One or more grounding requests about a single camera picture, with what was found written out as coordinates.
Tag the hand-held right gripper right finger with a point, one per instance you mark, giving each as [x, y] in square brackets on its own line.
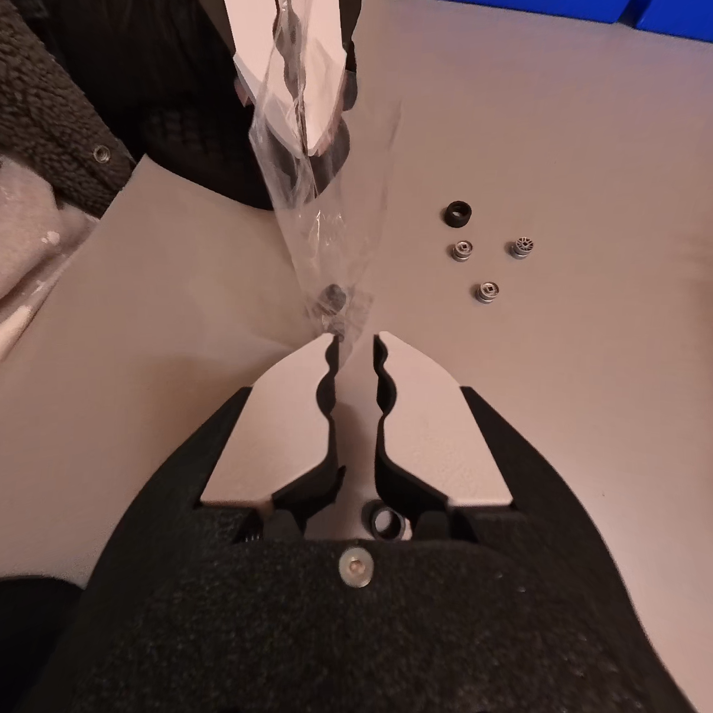
[445, 434]

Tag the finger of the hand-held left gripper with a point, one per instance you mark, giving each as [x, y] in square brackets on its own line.
[250, 44]
[328, 55]

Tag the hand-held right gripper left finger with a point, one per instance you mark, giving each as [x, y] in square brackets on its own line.
[267, 434]

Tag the grey lego wheel rim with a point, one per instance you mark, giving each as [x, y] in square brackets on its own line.
[487, 292]
[522, 248]
[334, 293]
[461, 250]

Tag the clear plastic bag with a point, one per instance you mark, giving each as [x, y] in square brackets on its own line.
[334, 239]

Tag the person's left forearm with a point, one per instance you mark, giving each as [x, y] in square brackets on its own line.
[184, 139]

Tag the grey printed sweatshirt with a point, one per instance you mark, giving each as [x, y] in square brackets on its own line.
[28, 250]

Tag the blue plastic bin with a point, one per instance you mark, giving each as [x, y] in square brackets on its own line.
[679, 11]

